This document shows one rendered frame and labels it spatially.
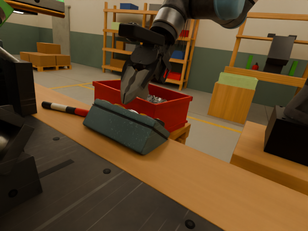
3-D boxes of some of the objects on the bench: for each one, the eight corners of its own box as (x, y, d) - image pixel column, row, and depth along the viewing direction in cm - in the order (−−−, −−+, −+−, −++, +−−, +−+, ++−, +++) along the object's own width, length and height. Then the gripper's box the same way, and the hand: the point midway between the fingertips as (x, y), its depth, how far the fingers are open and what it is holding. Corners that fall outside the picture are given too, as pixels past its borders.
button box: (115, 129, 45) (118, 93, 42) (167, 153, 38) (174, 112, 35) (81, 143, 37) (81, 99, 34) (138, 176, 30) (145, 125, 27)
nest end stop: (-12, 164, 20) (13, 124, 22) (8, 176, 17) (35, 128, 19) (-24, 161, 20) (2, 120, 22) (-7, 173, 16) (23, 123, 18)
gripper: (184, 48, 48) (151, 119, 45) (156, 44, 53) (123, 108, 49) (175, 22, 41) (134, 105, 37) (144, 21, 45) (104, 95, 42)
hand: (124, 97), depth 41 cm, fingers closed
